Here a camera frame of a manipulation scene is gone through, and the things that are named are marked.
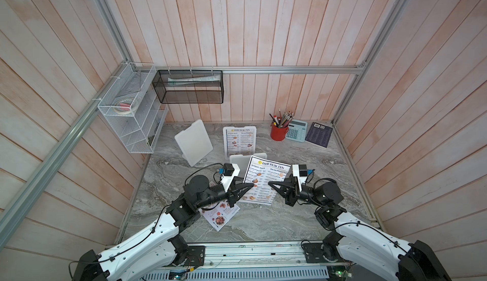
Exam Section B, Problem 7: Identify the white narrow rack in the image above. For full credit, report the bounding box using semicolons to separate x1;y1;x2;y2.
230;153;268;170
222;125;257;158
175;119;213;167

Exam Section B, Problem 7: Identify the red pen cup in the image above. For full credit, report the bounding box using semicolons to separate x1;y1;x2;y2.
270;111;294;141

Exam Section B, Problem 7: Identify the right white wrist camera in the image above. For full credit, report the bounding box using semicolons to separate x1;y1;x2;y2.
292;164;315;190

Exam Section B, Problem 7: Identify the tape roll on shelf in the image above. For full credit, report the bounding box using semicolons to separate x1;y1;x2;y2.
114;98;138;115

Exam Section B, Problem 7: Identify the dark purple card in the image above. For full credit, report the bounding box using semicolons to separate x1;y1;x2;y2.
305;122;333;148

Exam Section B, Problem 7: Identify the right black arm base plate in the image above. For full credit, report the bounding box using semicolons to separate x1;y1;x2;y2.
301;240;351;265

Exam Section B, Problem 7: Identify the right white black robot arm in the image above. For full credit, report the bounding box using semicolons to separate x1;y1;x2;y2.
268;177;450;280

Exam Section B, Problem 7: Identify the white wire wall shelf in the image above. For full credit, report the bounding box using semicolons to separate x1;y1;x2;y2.
98;63;169;154

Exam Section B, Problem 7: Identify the dim sum menu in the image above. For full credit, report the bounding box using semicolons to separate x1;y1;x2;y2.
226;127;256;155
240;155;291;206

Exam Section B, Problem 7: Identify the aluminium front rail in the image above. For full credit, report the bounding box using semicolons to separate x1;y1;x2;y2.
187;241;344;268

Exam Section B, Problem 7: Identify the paper inside black basket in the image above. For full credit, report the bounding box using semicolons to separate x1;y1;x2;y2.
167;75;221;87

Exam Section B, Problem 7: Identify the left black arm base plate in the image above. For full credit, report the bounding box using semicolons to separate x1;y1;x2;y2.
161;245;206;268

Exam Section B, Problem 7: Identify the black mesh wall basket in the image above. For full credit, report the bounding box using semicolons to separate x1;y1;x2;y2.
152;69;224;104

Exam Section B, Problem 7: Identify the grey desk calculator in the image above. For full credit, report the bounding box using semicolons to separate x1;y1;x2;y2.
285;119;308;142

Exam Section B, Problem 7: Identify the left red white menu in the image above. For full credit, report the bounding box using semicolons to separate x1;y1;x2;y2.
199;201;240;232

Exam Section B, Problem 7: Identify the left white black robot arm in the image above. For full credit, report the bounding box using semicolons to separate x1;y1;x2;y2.
70;175;254;280

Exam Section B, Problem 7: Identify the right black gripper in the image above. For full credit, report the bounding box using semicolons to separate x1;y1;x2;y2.
271;177;325;210

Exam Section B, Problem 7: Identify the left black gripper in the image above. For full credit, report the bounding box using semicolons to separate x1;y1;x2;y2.
195;176;254;209

